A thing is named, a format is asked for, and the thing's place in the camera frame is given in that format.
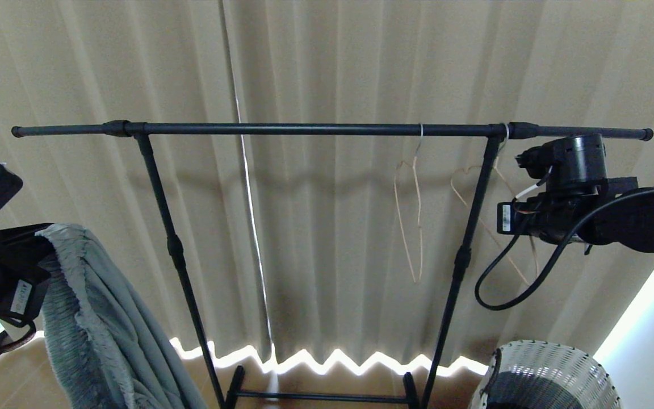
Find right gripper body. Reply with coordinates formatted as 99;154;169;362
496;190;592;246

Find pink clothes hanger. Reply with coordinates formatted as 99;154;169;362
451;159;540;287
393;124;424;283

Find pale grey shorts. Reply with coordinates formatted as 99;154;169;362
37;223;208;409

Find white laundry basket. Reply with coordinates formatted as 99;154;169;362
469;340;623;409

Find black clothes rack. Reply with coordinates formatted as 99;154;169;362
12;119;654;409

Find beige curtain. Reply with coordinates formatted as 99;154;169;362
0;0;654;378

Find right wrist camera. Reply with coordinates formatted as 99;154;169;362
515;142;557;174

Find black cable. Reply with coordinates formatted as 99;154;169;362
475;182;654;311

